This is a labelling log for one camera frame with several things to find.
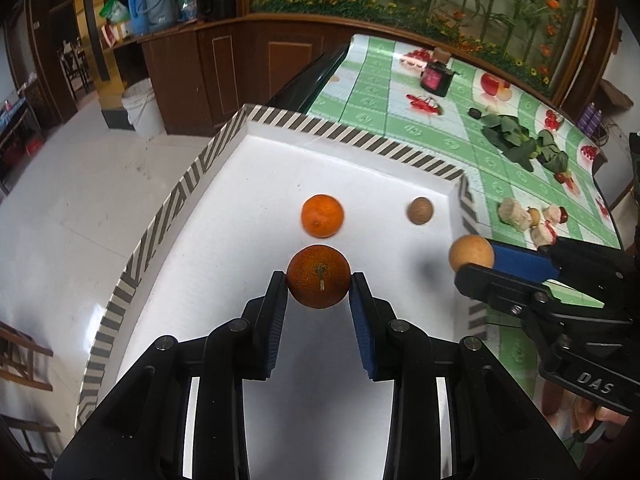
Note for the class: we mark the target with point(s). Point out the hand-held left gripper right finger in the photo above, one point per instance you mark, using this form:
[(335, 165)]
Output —
[(361, 330)]

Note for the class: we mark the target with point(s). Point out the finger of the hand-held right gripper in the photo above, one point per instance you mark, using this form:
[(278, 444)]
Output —
[(495, 285), (522, 261)]

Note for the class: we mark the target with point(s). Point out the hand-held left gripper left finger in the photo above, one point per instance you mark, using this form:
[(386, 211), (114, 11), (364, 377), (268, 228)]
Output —
[(270, 332)]

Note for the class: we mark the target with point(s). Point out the large beige lump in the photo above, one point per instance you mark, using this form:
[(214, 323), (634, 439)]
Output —
[(515, 214)]

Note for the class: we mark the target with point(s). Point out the dark orange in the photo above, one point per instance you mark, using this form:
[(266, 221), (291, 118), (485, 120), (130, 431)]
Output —
[(318, 282)]

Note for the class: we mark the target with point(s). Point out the white tray with striped rim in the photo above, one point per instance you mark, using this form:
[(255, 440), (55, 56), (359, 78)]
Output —
[(240, 200)]

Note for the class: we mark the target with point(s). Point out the person's right hand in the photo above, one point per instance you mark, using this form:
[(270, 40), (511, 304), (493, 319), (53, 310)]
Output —
[(607, 422)]

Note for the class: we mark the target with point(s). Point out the small red fruit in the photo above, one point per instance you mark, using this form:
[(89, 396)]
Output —
[(562, 178)]

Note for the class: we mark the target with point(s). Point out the brown round nut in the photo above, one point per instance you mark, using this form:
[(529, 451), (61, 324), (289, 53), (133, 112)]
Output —
[(419, 210)]

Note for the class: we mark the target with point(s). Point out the bok choy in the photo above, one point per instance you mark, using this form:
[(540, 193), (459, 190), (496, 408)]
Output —
[(552, 152), (507, 135)]

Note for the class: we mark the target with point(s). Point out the bright orange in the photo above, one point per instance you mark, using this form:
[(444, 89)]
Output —
[(322, 215)]

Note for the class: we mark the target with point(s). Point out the small black lid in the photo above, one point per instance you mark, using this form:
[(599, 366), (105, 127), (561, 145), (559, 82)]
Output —
[(474, 113)]

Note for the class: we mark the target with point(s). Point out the purple bottle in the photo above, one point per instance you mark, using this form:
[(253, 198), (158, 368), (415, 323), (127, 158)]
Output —
[(585, 117), (596, 121)]

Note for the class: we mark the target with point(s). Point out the cardboard box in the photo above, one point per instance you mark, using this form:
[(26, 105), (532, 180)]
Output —
[(616, 92)]

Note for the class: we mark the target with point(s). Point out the dark jar with brown cap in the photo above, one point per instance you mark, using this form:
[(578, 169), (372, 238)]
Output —
[(435, 77)]

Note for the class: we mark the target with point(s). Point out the green checkered printed tablecloth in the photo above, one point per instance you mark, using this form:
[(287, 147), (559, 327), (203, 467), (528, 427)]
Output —
[(380, 110)]

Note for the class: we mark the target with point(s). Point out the brown wooden chair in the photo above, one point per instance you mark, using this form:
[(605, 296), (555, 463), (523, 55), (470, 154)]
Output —
[(20, 357)]

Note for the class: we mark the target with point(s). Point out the white plastic bucket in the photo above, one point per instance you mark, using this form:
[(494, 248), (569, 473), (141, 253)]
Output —
[(142, 107)]

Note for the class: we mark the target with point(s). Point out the wooden cabinet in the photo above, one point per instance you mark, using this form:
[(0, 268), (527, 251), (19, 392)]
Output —
[(240, 65)]

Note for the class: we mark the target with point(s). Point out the dark wooden chair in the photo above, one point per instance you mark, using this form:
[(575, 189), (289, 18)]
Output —
[(75, 67)]

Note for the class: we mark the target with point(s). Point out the red and white box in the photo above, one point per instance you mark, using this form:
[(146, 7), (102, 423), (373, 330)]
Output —
[(115, 32)]

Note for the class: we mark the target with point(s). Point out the grey-blue thermos jug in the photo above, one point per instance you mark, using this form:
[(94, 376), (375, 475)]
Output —
[(161, 2)]

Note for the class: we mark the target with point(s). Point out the blue thermos jug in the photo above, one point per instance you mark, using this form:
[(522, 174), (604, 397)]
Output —
[(137, 10)]

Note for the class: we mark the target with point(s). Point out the green bag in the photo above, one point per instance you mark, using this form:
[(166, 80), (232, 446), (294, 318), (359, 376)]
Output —
[(114, 10)]

